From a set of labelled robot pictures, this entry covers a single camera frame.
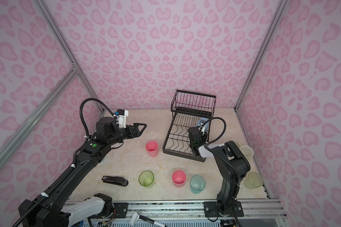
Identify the black wire dish rack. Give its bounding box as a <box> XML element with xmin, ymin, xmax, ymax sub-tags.
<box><xmin>163</xmin><ymin>89</ymin><xmax>217</xmax><ymax>162</ymax></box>

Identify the black stapler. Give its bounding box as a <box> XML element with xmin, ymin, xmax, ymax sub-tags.
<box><xmin>101</xmin><ymin>176</ymin><xmax>129</xmax><ymax>187</ymax></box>

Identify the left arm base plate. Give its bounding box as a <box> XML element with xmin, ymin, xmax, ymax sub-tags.
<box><xmin>90</xmin><ymin>202</ymin><xmax>129</xmax><ymax>219</ymax></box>

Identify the green translucent plastic cup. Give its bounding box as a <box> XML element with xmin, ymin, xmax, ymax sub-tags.
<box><xmin>138</xmin><ymin>170</ymin><xmax>154</xmax><ymax>187</ymax></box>

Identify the pale yellow translucent cup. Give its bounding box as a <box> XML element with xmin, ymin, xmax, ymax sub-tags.
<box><xmin>243</xmin><ymin>172</ymin><xmax>264</xmax><ymax>190</ymax></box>

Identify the pink plastic cup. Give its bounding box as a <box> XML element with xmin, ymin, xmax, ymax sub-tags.
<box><xmin>145</xmin><ymin>141</ymin><xmax>159</xmax><ymax>158</ymax></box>
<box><xmin>171</xmin><ymin>169</ymin><xmax>187</xmax><ymax>187</ymax></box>

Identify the teal translucent plastic cup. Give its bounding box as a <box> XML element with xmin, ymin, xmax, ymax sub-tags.
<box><xmin>190</xmin><ymin>175</ymin><xmax>206</xmax><ymax>194</ymax></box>

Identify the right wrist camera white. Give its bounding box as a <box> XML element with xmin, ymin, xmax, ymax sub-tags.
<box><xmin>198</xmin><ymin>120</ymin><xmax>209</xmax><ymax>135</ymax></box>

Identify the aluminium front rail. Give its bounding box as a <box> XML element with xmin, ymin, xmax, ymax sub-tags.
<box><xmin>41</xmin><ymin>198</ymin><xmax>290</xmax><ymax>227</ymax></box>

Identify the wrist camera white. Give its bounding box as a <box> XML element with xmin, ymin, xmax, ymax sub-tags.
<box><xmin>198</xmin><ymin>120</ymin><xmax>209</xmax><ymax>135</ymax></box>
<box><xmin>113</xmin><ymin>109</ymin><xmax>129</xmax><ymax>129</ymax></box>

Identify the pale green ceramic mug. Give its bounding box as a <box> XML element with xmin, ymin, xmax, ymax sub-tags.
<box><xmin>239</xmin><ymin>145</ymin><xmax>254</xmax><ymax>159</ymax></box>

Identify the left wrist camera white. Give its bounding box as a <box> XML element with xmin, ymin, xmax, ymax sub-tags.
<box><xmin>113</xmin><ymin>109</ymin><xmax>129</xmax><ymax>129</ymax></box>

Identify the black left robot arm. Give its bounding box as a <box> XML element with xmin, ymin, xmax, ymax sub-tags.
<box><xmin>14</xmin><ymin>117</ymin><xmax>147</xmax><ymax>227</ymax></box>

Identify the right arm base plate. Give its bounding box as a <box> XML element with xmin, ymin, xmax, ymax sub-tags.
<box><xmin>203</xmin><ymin>201</ymin><xmax>244</xmax><ymax>218</ymax></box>

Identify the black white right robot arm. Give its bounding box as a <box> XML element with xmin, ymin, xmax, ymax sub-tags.
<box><xmin>188</xmin><ymin>126</ymin><xmax>251</xmax><ymax>216</ymax></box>

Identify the black marker pen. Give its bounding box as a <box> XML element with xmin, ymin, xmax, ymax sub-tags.
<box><xmin>129</xmin><ymin>212</ymin><xmax>166</xmax><ymax>227</ymax></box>

